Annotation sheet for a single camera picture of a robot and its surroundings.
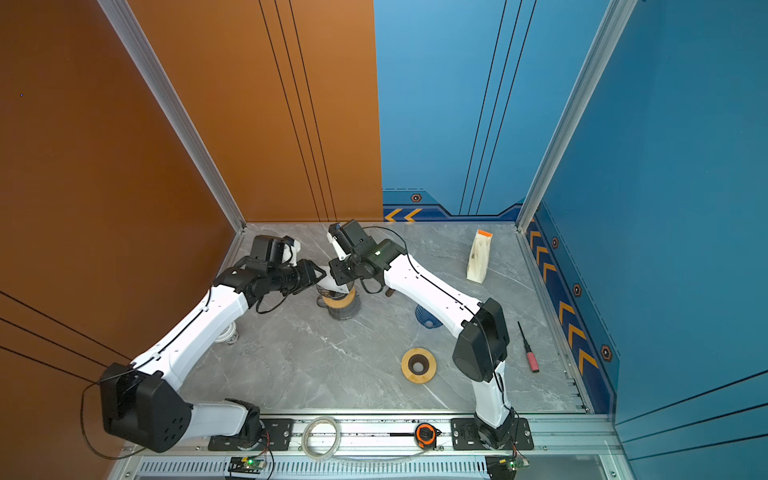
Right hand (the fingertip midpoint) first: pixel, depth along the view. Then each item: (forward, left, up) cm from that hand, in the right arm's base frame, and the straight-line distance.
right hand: (334, 270), depth 80 cm
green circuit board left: (-41, +19, -23) cm, 50 cm away
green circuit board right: (-41, -42, -24) cm, 64 cm away
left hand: (0, +4, -1) cm, 4 cm away
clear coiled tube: (-35, +3, -23) cm, 42 cm away
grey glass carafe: (-3, 0, -18) cm, 18 cm away
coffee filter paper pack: (+17, -45, -15) cm, 50 cm away
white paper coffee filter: (0, +3, -6) cm, 6 cm away
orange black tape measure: (-35, -23, -20) cm, 47 cm away
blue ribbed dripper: (-3, -26, -21) cm, 34 cm away
